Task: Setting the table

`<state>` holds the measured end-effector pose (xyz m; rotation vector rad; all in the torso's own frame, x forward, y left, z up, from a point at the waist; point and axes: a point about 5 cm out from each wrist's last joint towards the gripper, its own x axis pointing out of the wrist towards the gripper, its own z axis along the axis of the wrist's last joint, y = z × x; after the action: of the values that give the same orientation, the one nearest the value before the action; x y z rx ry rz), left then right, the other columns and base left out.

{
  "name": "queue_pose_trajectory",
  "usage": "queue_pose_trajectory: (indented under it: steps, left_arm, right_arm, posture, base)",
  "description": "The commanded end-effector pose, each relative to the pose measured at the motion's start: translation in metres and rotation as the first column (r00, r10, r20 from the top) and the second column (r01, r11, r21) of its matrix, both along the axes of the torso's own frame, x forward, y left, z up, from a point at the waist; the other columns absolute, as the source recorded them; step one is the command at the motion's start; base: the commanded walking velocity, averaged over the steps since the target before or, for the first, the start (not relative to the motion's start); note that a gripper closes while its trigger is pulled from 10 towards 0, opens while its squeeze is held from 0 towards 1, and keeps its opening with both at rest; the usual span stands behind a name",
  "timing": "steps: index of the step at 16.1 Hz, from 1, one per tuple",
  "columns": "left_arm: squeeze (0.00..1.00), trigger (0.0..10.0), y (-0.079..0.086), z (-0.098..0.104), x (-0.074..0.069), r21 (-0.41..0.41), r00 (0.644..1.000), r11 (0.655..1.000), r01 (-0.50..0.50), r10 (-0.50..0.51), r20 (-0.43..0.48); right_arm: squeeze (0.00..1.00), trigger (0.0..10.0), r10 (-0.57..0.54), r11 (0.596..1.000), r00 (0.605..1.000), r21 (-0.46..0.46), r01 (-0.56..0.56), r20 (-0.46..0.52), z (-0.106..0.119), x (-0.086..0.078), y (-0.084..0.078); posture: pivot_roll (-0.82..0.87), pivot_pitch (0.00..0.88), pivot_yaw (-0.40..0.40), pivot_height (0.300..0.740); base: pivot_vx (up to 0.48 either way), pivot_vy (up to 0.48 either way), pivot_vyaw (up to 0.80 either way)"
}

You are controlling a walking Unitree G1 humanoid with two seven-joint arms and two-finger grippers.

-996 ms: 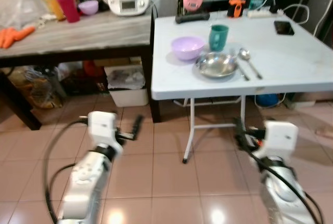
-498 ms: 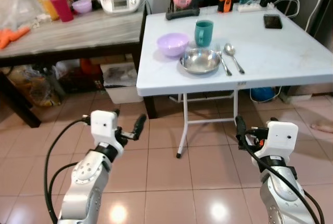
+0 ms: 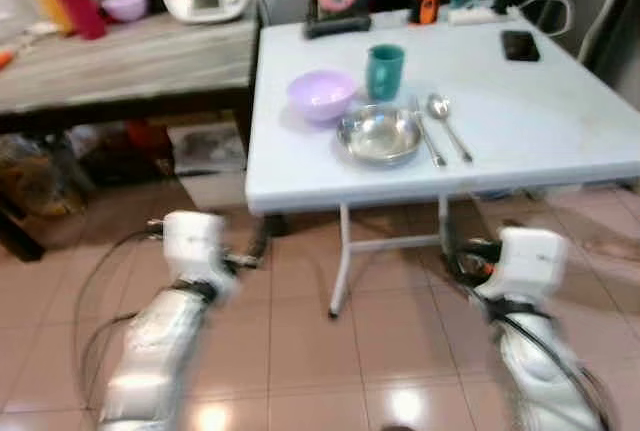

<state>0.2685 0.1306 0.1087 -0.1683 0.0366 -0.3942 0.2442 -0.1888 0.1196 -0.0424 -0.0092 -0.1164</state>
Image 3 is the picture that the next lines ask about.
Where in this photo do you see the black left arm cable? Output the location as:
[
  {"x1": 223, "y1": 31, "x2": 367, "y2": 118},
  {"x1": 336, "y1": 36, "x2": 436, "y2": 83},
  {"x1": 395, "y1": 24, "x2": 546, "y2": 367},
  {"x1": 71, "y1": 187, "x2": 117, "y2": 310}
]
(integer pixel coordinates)
[{"x1": 72, "y1": 225, "x2": 166, "y2": 414}]

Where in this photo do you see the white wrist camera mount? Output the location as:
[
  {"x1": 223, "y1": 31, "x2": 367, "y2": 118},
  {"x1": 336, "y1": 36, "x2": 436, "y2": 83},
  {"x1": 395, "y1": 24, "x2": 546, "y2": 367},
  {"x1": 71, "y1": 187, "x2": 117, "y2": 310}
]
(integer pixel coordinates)
[
  {"x1": 160, "y1": 211, "x2": 237, "y2": 284},
  {"x1": 474, "y1": 226, "x2": 570, "y2": 304}
]

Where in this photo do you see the orange and black gadget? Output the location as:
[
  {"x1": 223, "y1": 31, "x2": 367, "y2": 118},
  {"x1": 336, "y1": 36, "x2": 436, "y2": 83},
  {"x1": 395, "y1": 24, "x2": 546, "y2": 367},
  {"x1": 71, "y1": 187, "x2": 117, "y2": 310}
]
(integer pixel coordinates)
[{"x1": 409, "y1": 0, "x2": 447, "y2": 26}]

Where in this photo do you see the orange bottle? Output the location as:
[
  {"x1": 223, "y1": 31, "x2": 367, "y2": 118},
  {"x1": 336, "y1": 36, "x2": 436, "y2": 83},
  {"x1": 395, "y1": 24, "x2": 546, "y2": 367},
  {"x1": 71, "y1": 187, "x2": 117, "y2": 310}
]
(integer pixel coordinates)
[{"x1": 30, "y1": 0, "x2": 73, "y2": 35}]

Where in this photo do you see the black smartphone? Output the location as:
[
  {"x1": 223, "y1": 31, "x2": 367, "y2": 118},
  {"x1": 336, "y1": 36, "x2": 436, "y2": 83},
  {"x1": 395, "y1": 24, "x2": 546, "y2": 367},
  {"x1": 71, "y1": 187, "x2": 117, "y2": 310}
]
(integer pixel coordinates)
[{"x1": 501, "y1": 30, "x2": 541, "y2": 62}]

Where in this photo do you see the wooden side table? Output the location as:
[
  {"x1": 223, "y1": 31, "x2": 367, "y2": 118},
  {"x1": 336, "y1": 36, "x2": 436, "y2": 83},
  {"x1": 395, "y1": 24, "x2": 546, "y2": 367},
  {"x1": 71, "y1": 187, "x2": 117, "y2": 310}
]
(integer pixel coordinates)
[{"x1": 0, "y1": 13, "x2": 261, "y2": 262}]

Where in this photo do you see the teal plastic cup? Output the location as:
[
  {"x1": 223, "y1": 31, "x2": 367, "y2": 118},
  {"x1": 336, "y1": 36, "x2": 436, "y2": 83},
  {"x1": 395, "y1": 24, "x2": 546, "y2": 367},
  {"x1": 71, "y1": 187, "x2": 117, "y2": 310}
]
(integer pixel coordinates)
[{"x1": 367, "y1": 44, "x2": 406, "y2": 103}]

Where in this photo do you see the black device base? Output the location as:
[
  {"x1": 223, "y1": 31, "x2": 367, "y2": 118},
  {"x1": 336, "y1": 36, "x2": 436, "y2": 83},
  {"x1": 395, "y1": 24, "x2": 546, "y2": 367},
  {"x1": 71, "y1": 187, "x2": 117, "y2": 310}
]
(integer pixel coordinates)
[{"x1": 304, "y1": 9, "x2": 373, "y2": 40}]

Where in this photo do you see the stainless steel bowl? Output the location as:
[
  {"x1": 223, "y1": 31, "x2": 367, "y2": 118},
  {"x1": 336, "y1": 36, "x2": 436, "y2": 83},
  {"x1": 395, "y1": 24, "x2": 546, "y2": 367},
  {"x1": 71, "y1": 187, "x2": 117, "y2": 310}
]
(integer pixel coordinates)
[{"x1": 336, "y1": 104, "x2": 424, "y2": 166}]

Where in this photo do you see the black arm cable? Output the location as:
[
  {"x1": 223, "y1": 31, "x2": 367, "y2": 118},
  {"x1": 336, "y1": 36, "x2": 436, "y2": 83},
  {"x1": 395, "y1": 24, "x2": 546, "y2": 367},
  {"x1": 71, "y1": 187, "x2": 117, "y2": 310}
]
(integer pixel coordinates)
[
  {"x1": 490, "y1": 296, "x2": 613, "y2": 431},
  {"x1": 72, "y1": 225, "x2": 166, "y2": 414}
]

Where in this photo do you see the white power strip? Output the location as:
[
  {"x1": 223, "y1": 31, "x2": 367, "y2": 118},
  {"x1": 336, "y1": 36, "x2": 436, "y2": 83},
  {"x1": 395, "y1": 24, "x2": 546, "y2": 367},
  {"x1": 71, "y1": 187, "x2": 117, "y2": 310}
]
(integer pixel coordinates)
[{"x1": 447, "y1": 3, "x2": 501, "y2": 27}]

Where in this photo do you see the large purple plastic bowl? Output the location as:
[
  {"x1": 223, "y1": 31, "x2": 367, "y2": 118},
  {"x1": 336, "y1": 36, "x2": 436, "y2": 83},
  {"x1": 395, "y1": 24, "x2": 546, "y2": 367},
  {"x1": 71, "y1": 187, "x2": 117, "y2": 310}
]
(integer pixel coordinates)
[{"x1": 287, "y1": 70, "x2": 359, "y2": 124}]

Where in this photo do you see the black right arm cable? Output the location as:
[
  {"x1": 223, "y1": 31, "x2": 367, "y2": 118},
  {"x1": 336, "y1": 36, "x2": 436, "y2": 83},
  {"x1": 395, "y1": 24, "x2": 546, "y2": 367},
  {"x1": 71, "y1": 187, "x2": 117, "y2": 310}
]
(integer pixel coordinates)
[{"x1": 490, "y1": 296, "x2": 613, "y2": 431}]

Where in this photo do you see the dark chair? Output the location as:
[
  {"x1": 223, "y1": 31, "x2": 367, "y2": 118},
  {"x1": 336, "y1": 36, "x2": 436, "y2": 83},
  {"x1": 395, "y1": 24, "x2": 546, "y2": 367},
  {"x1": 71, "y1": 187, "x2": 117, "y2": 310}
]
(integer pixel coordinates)
[{"x1": 535, "y1": 0, "x2": 640, "y2": 102}]

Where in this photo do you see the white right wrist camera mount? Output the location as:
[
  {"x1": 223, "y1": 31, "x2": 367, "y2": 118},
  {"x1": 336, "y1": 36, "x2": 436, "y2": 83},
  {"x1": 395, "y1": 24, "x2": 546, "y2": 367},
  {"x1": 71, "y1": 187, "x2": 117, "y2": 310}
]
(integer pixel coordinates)
[{"x1": 474, "y1": 226, "x2": 570, "y2": 304}]

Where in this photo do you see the white power cable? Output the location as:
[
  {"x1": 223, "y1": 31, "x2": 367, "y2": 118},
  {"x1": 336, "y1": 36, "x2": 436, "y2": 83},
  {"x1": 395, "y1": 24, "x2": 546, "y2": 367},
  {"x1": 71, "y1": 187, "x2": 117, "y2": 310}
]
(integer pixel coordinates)
[{"x1": 497, "y1": 0, "x2": 575, "y2": 38}]

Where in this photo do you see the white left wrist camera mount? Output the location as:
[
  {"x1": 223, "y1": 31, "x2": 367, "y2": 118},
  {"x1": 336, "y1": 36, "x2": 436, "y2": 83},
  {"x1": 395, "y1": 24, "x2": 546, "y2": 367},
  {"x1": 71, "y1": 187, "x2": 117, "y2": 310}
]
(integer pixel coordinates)
[{"x1": 160, "y1": 211, "x2": 237, "y2": 284}]

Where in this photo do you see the small purple bowl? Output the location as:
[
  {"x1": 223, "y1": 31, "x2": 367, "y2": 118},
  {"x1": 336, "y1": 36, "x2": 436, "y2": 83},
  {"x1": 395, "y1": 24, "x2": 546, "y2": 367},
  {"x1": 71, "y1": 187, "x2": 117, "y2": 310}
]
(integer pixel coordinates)
[{"x1": 102, "y1": 0, "x2": 151, "y2": 23}]

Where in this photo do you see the red tumbler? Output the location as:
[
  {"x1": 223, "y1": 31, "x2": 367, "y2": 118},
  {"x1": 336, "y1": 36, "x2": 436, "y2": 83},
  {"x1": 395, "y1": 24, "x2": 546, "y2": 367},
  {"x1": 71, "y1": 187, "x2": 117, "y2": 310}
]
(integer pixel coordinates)
[{"x1": 55, "y1": 0, "x2": 107, "y2": 40}]

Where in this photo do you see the white folding table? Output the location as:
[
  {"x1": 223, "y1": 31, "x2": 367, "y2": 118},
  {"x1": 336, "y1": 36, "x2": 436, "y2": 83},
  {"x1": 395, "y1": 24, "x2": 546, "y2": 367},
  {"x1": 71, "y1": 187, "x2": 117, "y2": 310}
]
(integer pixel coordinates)
[{"x1": 245, "y1": 8, "x2": 640, "y2": 320}]

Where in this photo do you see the metal fork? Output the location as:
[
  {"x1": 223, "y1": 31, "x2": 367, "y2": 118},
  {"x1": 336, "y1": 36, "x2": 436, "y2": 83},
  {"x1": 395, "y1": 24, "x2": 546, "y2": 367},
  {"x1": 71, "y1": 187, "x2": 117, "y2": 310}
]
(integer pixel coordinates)
[{"x1": 411, "y1": 98, "x2": 446, "y2": 169}]

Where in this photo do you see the metal spoon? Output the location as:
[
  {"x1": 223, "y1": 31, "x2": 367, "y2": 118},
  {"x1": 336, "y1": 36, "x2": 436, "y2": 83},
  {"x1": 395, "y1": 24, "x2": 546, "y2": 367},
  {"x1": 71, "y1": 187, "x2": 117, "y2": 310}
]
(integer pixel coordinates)
[{"x1": 427, "y1": 93, "x2": 474, "y2": 163}]

